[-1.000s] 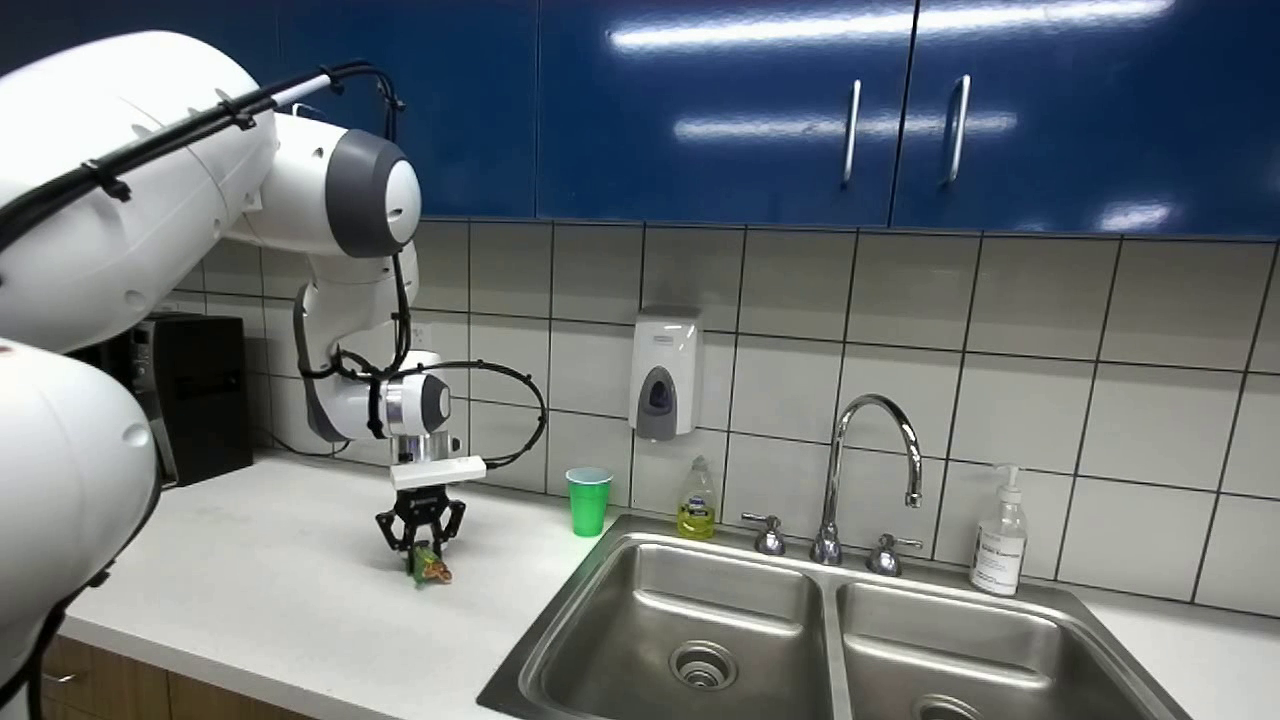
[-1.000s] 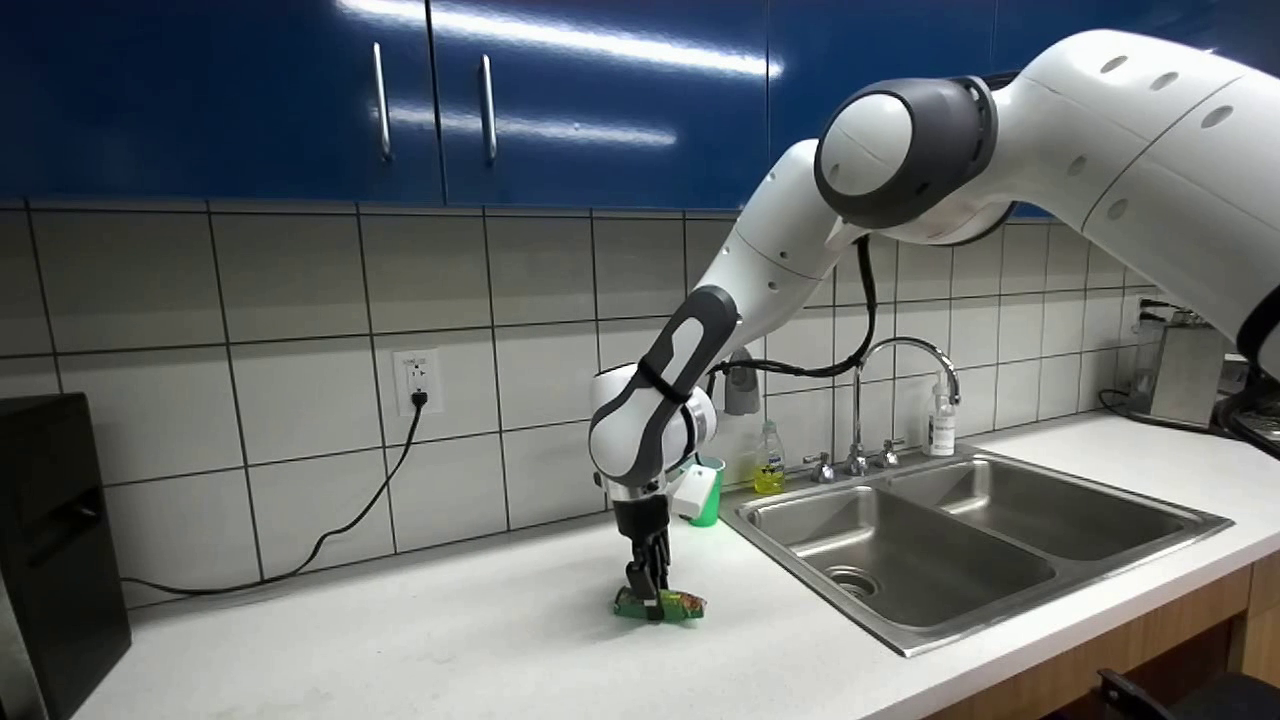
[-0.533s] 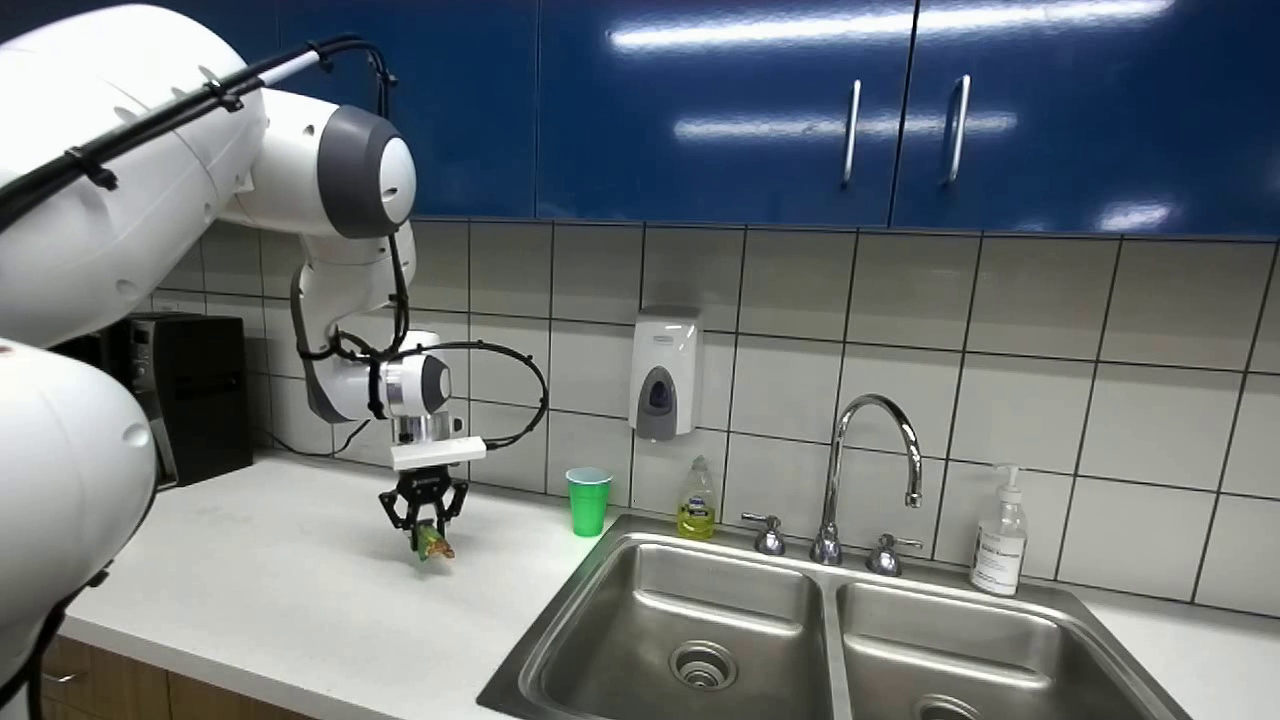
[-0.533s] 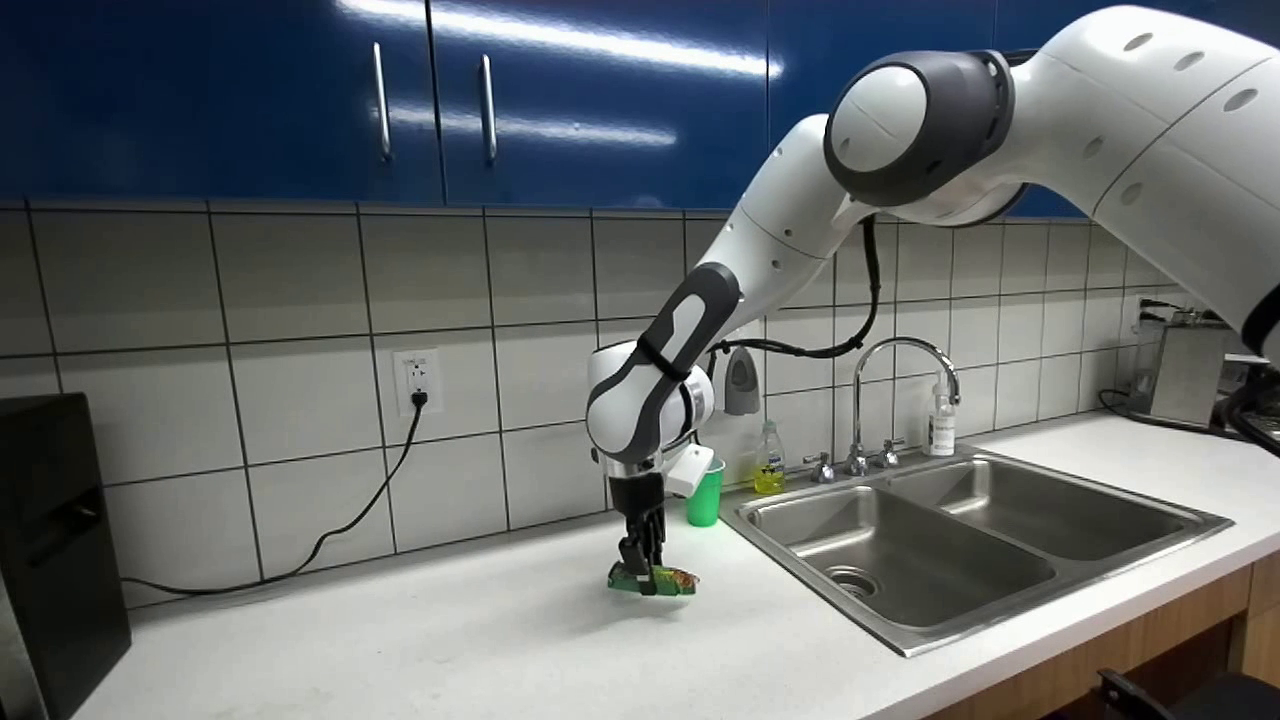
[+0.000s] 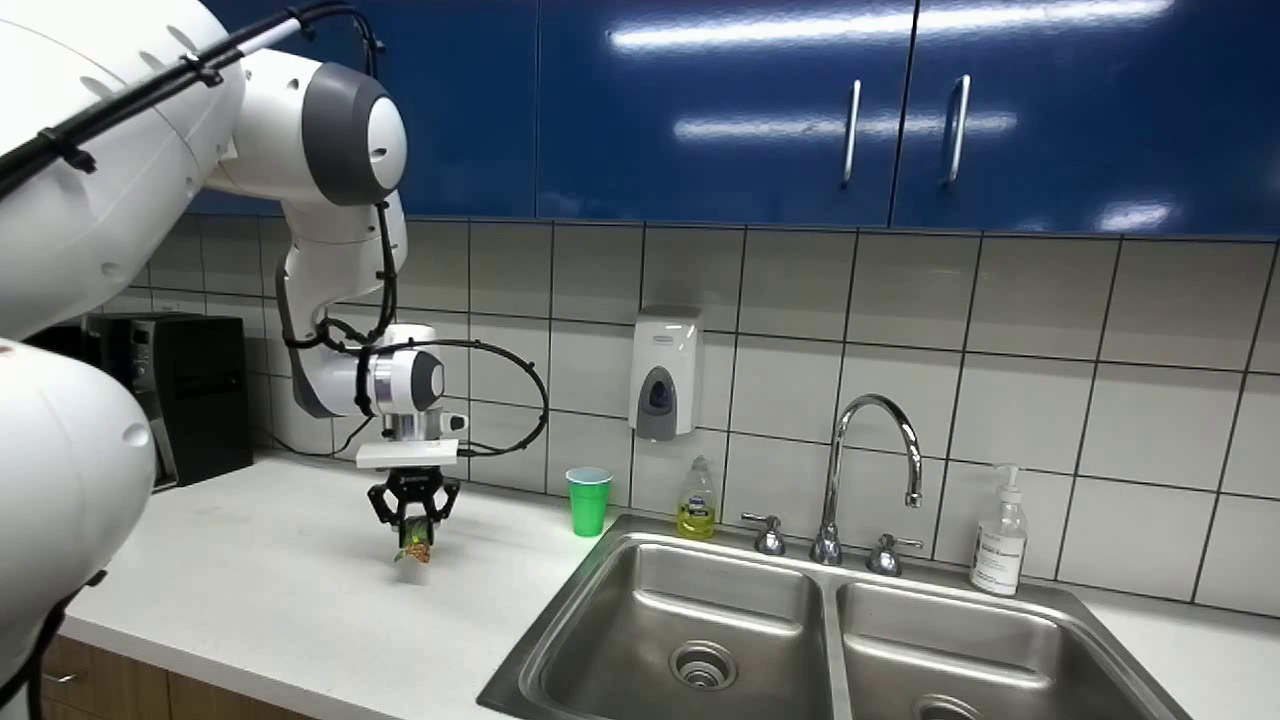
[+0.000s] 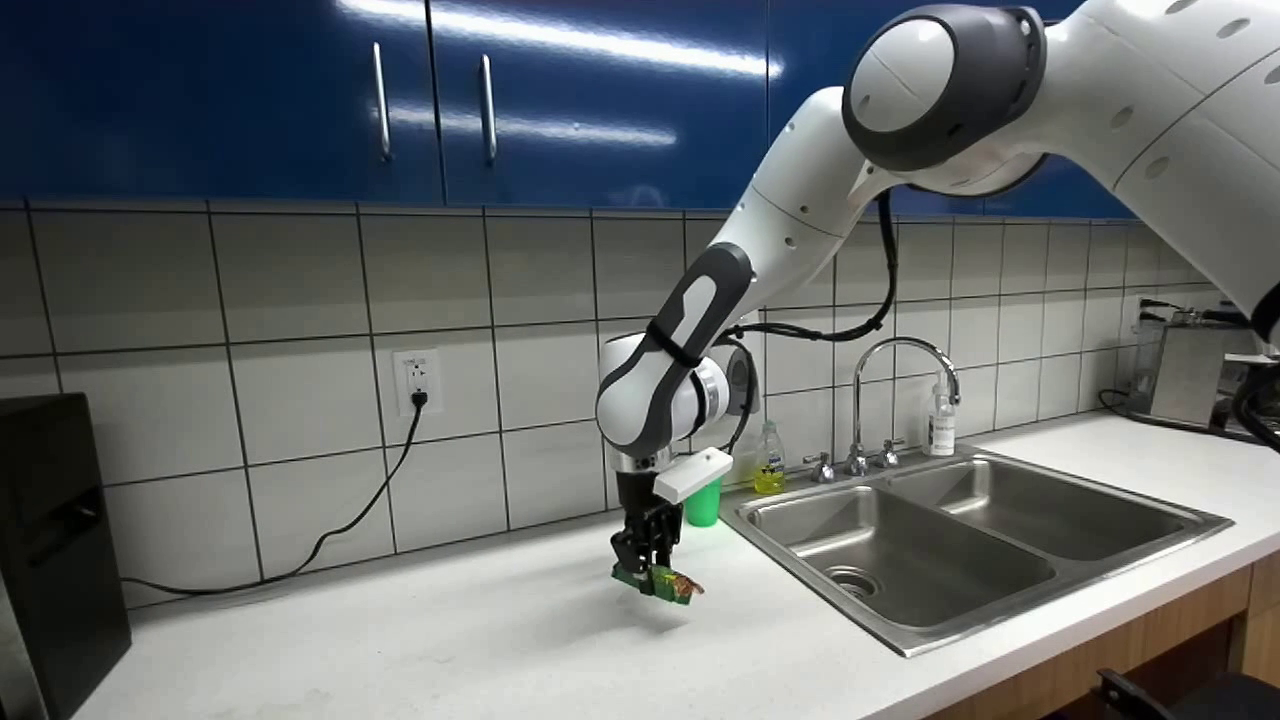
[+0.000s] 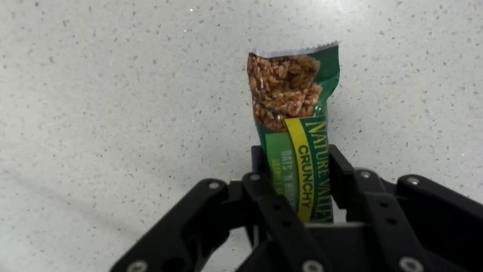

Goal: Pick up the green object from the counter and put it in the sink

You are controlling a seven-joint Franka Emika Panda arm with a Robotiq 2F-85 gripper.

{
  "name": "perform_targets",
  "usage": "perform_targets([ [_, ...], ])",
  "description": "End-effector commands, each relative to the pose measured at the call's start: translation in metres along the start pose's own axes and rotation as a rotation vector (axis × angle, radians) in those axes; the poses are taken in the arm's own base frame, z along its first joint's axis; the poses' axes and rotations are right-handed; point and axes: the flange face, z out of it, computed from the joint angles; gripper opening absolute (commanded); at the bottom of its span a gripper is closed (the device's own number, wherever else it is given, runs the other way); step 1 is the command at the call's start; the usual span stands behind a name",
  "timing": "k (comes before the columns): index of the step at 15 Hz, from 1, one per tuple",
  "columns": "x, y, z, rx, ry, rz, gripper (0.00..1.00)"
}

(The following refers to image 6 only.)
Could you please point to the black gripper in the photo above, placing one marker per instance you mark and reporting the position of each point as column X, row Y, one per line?
column 645, row 504

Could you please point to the green granola bar wrapper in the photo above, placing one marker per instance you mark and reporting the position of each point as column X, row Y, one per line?
column 669, row 587

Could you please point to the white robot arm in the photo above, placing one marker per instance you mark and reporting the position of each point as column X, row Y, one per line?
column 1200, row 104

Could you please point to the stainless steel double sink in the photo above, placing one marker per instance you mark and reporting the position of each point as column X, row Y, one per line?
column 932, row 546

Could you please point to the green plastic cup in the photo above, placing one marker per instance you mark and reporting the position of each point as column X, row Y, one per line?
column 702, row 504

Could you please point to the yellow dish soap bottle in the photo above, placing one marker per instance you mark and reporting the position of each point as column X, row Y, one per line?
column 765, row 476

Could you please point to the chrome faucet knob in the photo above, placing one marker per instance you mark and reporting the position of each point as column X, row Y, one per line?
column 823, row 471
column 889, row 459

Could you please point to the chrome gooseneck faucet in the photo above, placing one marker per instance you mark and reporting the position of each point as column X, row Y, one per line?
column 860, row 424

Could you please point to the clear pump sanitizer bottle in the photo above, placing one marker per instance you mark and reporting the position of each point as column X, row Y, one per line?
column 943, row 429

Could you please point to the blue upper cabinet door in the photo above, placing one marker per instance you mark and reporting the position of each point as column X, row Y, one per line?
column 200, row 104
column 603, row 122

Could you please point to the wooden lower cabinet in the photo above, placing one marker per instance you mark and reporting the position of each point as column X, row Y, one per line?
column 1132, row 640

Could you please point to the black chair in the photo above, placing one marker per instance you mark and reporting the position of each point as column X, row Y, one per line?
column 1200, row 702

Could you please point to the silver countertop appliance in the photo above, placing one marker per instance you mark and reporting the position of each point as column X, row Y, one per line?
column 1194, row 364

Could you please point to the black countertop appliance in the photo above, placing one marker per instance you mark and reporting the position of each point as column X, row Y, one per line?
column 52, row 562

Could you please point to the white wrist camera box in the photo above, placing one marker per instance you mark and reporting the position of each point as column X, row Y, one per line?
column 696, row 472

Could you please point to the white wall power outlet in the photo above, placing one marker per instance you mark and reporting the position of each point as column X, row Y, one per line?
column 418, row 375

